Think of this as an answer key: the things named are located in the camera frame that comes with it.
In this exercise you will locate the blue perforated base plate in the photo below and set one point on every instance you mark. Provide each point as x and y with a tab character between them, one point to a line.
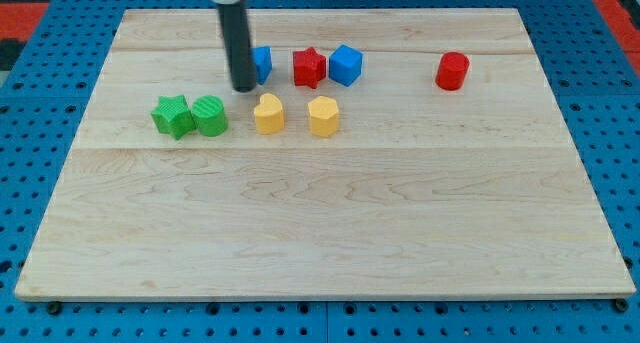
43	98

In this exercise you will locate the light wooden board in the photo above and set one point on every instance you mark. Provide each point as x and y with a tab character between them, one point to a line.
422	194

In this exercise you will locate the blue block behind rod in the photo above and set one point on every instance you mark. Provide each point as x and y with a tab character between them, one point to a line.
263	63

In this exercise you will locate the yellow hexagon block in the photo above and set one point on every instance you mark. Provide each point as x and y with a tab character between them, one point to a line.
323	116

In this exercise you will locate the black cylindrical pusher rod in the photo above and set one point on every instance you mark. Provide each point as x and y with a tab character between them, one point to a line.
236	35

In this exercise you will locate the red cylinder block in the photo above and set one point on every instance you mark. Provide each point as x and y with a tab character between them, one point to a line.
452	70

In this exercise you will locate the red star block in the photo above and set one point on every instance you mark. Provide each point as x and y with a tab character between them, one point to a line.
309	67

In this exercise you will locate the green cylinder block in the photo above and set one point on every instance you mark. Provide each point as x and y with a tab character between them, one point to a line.
209	116

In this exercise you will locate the green star block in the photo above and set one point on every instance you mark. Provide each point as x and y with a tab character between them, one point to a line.
172	116

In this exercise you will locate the blue cube block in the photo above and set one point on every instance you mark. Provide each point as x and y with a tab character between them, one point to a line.
345	65

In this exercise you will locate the yellow heart block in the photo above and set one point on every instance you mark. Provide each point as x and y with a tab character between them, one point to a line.
269	114

